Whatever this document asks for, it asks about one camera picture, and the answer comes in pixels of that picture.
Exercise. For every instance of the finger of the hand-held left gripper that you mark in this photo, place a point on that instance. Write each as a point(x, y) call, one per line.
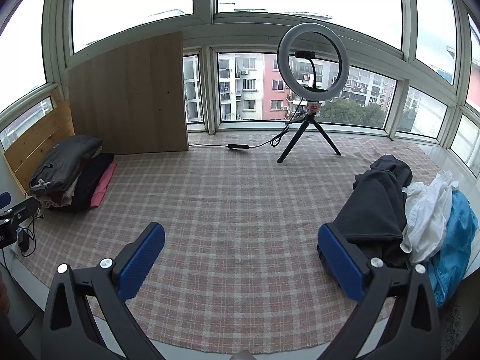
point(3, 198)
point(26, 207)

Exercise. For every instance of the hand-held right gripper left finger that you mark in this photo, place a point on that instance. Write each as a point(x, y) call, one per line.
point(140, 258)

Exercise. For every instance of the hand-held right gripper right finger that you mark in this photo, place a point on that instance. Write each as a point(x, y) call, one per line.
point(343, 266)

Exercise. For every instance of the dark grey pants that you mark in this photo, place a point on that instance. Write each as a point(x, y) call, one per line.
point(371, 213)

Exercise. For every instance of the black power adapter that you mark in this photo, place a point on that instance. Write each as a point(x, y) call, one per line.
point(24, 240)

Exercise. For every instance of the beige folded garment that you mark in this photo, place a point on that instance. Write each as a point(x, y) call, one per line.
point(60, 200)

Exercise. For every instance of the pine wood panel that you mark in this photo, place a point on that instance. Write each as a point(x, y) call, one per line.
point(37, 146)

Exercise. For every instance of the black folded garment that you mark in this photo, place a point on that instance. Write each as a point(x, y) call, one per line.
point(92, 180)

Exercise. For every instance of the pink folded garment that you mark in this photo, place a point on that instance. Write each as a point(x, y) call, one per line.
point(103, 191)

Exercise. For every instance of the white garment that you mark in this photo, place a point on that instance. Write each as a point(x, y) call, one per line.
point(427, 217)

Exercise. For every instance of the pink plaid blanket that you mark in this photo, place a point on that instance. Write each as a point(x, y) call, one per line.
point(240, 202)

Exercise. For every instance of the blue garment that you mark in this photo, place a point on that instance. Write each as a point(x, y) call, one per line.
point(457, 240)

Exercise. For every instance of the light wooden board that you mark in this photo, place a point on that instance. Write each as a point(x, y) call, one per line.
point(127, 97)

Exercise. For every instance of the black phone holder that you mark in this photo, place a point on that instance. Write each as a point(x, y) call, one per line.
point(305, 54)

